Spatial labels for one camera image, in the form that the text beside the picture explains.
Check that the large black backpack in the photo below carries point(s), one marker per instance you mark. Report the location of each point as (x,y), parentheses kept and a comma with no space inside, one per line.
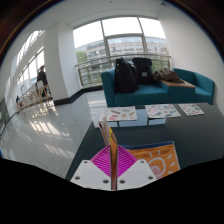
(125,78)

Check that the black backpack with label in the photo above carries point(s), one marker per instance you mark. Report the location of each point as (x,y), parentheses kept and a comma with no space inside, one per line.
(144,70)

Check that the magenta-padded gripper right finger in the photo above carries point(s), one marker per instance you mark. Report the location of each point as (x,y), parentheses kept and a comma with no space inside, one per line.
(138,173)

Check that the person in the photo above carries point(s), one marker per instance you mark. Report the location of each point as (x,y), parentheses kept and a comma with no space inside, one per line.
(41,80)

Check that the wooden railing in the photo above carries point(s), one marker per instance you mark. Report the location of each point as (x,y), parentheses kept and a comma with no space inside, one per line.
(33,96)

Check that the metal window railing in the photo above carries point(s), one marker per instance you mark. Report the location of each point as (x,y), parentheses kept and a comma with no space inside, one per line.
(90,63)

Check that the teal sofa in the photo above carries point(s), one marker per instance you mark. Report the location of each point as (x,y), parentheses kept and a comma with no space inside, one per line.
(146,95)

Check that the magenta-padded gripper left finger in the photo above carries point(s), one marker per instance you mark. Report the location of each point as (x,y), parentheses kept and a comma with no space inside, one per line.
(91,174)

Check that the printed sticker sheet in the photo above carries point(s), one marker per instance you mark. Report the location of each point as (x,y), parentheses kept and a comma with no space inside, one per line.
(119,114)
(191,109)
(162,111)

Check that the brown jacket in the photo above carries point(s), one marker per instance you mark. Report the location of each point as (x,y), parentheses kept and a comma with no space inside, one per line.
(168,76)

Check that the wooden-topped teal side table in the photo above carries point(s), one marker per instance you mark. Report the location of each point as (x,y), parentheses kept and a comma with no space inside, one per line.
(180,91)

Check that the orange pink sun-print towel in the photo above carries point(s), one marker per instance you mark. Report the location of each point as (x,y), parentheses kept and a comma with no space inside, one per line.
(160,160)

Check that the teal armchair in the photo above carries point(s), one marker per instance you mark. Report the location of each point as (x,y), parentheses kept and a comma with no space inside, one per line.
(203,88)

